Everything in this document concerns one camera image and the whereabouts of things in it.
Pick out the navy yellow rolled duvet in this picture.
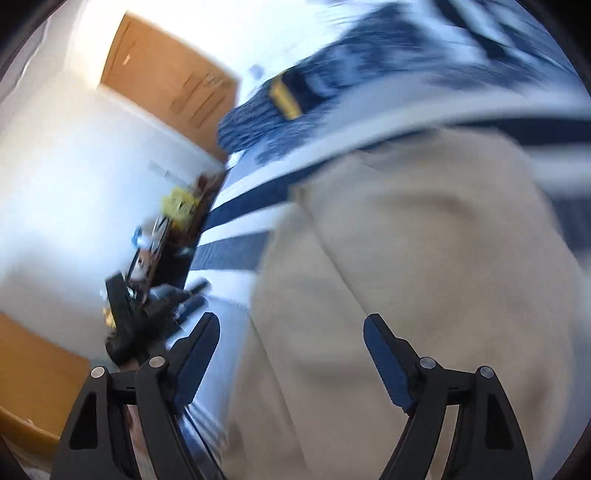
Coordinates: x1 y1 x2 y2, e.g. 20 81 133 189
216 64 352 156

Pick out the orange wooden door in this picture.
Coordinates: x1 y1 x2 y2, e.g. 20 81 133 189
101 14 238 163

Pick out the beige knit sweater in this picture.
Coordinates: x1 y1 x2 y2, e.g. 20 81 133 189
222 129 590 479

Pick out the yellow plastic bag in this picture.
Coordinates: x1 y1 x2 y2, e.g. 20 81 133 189
161 187 200 230

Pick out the dark wooden side shelf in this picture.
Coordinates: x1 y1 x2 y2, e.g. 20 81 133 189
124 173 225 296

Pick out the blue striped bed blanket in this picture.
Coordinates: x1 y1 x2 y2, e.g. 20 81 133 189
174 0 591 480

